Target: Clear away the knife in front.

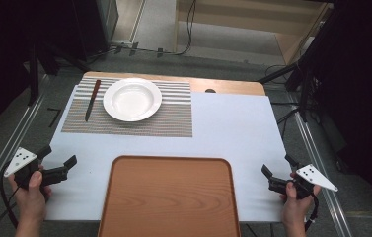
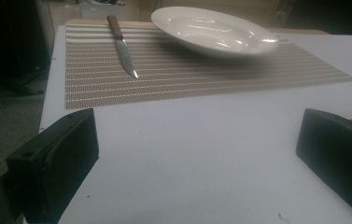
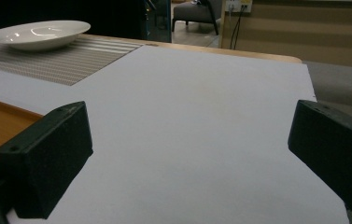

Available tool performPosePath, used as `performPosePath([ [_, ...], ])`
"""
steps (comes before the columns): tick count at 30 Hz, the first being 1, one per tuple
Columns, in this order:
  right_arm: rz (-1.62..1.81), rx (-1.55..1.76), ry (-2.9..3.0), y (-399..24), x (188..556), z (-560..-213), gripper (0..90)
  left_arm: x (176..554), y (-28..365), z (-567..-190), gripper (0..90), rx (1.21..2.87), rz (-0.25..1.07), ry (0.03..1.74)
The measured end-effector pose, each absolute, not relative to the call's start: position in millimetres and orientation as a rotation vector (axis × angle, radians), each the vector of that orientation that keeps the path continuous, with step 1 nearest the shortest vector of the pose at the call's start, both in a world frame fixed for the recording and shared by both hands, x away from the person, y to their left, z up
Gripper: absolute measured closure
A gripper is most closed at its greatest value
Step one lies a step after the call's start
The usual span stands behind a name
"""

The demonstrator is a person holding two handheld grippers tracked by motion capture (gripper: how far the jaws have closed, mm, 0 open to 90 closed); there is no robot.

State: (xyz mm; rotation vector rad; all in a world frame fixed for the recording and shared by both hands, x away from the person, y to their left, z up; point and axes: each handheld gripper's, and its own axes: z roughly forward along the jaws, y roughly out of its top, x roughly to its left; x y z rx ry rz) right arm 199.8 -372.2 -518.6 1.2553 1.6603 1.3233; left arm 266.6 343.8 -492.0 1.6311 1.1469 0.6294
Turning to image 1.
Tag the light wooden shelf unit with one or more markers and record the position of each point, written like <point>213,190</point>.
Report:
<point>285,19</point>

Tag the brown wooden tray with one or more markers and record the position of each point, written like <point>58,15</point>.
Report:
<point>168,200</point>

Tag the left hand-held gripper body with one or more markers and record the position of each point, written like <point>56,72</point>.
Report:
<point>20,160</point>

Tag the person's right hand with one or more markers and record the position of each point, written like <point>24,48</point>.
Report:
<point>293,205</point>

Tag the metal floor rail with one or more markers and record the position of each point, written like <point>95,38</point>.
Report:
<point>321,171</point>
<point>6,158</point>

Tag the dark curtain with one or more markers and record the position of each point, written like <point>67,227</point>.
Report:
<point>364,82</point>
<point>6,49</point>

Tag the person's left hand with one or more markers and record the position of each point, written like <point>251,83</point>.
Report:
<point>30,197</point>

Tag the white deep plate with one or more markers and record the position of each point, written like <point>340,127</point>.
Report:
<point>132,99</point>

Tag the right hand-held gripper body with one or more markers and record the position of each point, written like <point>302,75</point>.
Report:
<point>315,177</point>

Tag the striped woven placemat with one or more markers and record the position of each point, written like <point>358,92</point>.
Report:
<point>160,123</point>

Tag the black metal stand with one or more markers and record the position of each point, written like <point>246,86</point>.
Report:
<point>34,75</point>

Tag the dark brown chopsticks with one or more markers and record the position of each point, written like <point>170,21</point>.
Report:
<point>92,101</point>

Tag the black tripod stand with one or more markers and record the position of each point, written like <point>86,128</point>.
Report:
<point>303,85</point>

